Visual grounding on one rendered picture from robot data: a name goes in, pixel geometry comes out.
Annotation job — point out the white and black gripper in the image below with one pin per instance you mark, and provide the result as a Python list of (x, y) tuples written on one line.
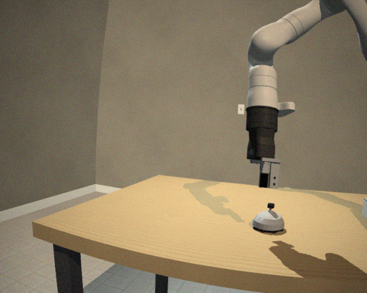
[(263, 111)]

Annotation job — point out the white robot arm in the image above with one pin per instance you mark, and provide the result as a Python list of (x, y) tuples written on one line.
[(268, 39)]

